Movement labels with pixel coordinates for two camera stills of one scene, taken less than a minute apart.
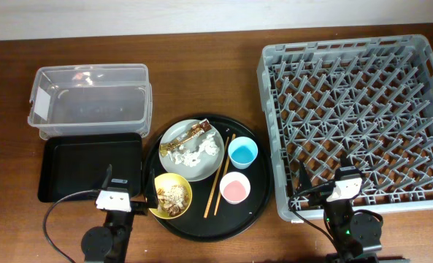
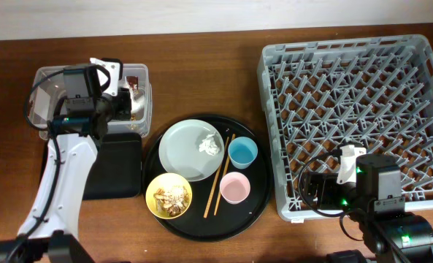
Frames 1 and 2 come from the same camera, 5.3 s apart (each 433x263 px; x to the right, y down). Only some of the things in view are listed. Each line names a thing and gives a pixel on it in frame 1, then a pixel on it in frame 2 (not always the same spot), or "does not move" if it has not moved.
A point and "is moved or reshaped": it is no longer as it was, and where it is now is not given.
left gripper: (141, 208) to (125, 97)
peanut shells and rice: (171, 200) does not move
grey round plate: (190, 151) does not move
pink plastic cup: (235, 188) does not move
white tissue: (190, 158) is moved or reshaped
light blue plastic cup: (242, 152) does not move
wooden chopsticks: (216, 179) does not move
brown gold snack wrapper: (193, 131) to (133, 82)
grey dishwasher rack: (374, 109) does not move
